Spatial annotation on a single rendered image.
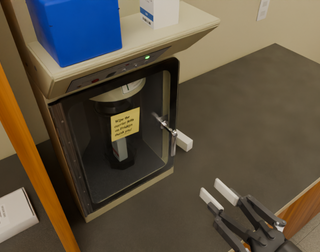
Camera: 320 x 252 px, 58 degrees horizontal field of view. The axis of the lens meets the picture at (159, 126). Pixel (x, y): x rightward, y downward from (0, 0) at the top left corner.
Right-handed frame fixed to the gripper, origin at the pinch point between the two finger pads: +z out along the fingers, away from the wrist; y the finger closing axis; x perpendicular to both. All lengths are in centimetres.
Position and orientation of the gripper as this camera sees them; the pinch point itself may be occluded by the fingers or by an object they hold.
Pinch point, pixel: (218, 196)
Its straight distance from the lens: 71.5
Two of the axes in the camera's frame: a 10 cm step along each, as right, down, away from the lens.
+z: -5.9, -5.5, 6.0
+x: -0.2, 7.5, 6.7
